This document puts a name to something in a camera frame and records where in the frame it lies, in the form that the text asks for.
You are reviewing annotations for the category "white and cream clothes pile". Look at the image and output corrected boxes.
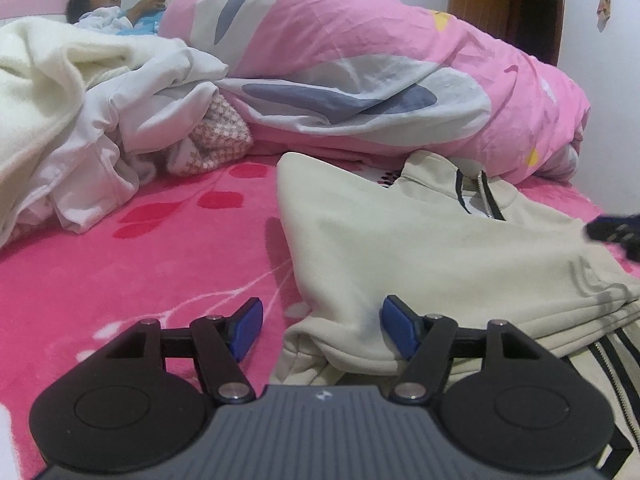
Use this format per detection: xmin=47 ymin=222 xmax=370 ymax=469
xmin=0 ymin=15 xmax=190 ymax=250

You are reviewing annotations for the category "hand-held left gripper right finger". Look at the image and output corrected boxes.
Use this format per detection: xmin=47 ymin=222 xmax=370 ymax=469
xmin=380 ymin=296 xmax=543 ymax=405

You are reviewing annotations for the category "pink floral duvet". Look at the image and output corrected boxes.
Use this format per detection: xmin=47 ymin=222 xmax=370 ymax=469
xmin=159 ymin=0 xmax=592 ymax=185

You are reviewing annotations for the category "beige zip jacket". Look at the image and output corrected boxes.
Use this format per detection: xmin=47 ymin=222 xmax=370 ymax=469
xmin=272 ymin=150 xmax=640 ymax=463

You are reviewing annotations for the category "pink flower print bed blanket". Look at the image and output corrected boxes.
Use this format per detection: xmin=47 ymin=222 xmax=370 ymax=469
xmin=0 ymin=150 xmax=608 ymax=480

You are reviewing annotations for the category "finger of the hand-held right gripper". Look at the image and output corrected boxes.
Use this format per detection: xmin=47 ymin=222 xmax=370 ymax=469
xmin=585 ymin=213 xmax=640 ymax=262

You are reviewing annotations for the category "brown wooden door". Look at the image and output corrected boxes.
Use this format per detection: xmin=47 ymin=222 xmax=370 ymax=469
xmin=446 ymin=0 xmax=516 ymax=43

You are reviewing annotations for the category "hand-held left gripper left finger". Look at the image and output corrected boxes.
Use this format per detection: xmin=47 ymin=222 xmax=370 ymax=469
xmin=107 ymin=297 xmax=264 ymax=405

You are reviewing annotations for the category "pink bed headboard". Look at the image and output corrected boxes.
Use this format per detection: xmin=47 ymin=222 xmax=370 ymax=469
xmin=0 ymin=0 xmax=83 ymax=26

